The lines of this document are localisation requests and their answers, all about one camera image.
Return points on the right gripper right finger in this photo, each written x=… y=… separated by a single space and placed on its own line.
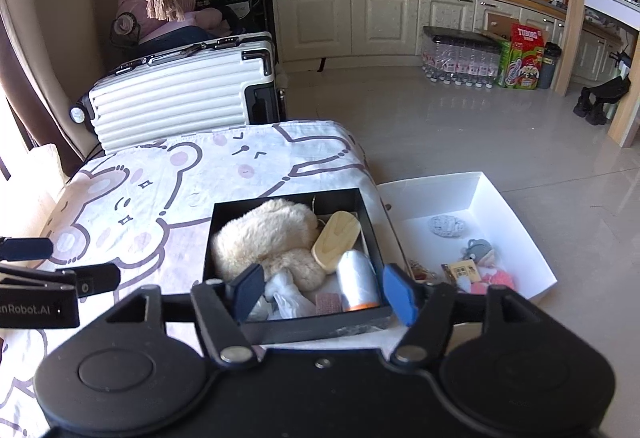
x=426 y=310

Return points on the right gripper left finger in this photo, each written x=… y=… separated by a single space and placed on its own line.
x=221 y=308

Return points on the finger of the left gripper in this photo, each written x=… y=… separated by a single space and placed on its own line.
x=85 y=281
x=25 y=249

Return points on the cream fluffy plush toy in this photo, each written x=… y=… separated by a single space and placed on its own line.
x=277 y=235

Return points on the pink bandage tape roll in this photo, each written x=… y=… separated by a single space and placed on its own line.
x=328 y=303

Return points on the wooden oval block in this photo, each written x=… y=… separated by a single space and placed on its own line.
x=338 y=236

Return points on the black cardboard box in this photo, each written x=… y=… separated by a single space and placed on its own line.
x=323 y=204

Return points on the small beige card box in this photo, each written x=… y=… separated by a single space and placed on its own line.
x=462 y=269

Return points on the pink plush toy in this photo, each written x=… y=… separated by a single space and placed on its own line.
x=491 y=276

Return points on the grey stone ball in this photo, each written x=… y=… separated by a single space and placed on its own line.
x=447 y=226

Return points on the white cardboard box lid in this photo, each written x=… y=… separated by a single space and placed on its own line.
x=470 y=197

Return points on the cartoon bear bed sheet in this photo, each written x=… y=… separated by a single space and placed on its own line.
x=148 y=209

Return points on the brown curtain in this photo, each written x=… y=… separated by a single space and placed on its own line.
x=23 y=100

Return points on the cream ribbed suitcase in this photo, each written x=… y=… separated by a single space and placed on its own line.
x=222 y=83

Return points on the pack of water bottles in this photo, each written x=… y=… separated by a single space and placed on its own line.
x=459 y=57

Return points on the pink bag on chair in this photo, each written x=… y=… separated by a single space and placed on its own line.
x=138 y=23

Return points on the red green snack box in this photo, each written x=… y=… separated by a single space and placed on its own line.
x=521 y=57

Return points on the cream kitchen cabinets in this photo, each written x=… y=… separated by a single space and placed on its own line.
x=333 y=34

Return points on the wooden table leg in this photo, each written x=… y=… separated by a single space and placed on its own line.
x=573 y=30

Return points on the grey plush keychain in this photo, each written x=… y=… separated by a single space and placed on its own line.
x=481 y=253

